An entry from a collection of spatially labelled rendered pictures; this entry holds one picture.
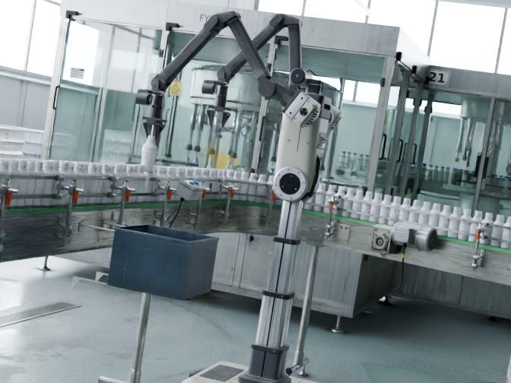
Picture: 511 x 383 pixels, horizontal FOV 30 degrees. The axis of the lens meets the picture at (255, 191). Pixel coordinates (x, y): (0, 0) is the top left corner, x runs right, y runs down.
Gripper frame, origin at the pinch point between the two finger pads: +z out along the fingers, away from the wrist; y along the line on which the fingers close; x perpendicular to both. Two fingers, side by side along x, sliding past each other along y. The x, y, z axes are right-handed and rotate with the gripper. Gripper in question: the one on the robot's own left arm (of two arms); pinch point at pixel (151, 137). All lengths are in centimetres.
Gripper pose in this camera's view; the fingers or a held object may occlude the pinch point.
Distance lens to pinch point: 433.7
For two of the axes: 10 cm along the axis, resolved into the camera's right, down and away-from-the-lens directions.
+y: 9.4, 1.5, -2.9
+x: 3.0, -0.1, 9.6
